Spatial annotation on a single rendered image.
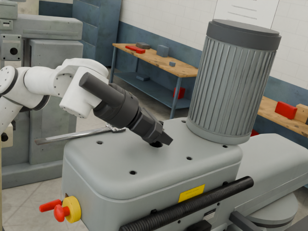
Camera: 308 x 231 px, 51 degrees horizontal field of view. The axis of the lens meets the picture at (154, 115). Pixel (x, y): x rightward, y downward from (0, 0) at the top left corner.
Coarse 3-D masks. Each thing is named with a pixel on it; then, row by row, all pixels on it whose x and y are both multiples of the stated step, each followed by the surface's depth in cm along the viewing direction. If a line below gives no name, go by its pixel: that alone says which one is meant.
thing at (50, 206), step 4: (56, 200) 86; (60, 200) 87; (44, 204) 84; (48, 204) 84; (52, 204) 85; (56, 204) 85; (60, 204) 86; (40, 208) 83; (44, 208) 83; (48, 208) 84; (52, 208) 85
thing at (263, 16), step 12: (228, 0) 560; (240, 0) 542; (252, 0) 525; (264, 0) 508; (276, 0) 493; (216, 12) 582; (228, 12) 563; (240, 12) 544; (252, 12) 527; (264, 12) 511; (252, 24) 530; (264, 24) 513
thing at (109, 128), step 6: (108, 126) 89; (78, 132) 83; (84, 132) 83; (90, 132) 84; (96, 132) 85; (102, 132) 86; (114, 132) 88; (42, 138) 77; (48, 138) 78; (54, 138) 78; (60, 138) 79; (66, 138) 80; (72, 138) 81
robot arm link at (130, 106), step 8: (128, 96) 75; (128, 104) 74; (136, 104) 76; (120, 112) 73; (128, 112) 74; (136, 112) 75; (144, 112) 80; (112, 120) 74; (120, 120) 74; (128, 120) 75; (136, 120) 77; (144, 120) 76; (152, 120) 78; (120, 128) 77; (136, 128) 76; (144, 128) 77; (152, 128) 77; (160, 128) 78; (144, 136) 78; (152, 136) 77
